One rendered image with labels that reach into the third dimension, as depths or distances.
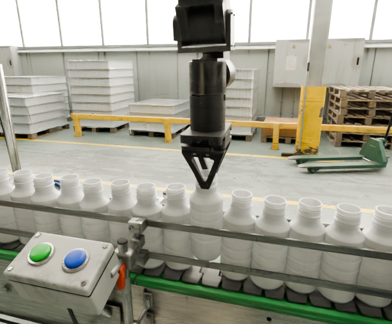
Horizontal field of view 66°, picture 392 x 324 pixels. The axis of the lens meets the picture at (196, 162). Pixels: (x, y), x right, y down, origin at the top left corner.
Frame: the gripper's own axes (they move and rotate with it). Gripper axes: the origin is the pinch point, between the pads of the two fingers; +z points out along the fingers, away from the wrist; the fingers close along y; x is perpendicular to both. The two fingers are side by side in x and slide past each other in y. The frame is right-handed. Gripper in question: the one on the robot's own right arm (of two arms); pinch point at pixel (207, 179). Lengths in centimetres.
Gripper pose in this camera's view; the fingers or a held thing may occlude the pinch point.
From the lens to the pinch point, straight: 52.2
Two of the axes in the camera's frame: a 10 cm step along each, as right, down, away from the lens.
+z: 0.1, 9.4, 3.3
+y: 2.6, -3.3, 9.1
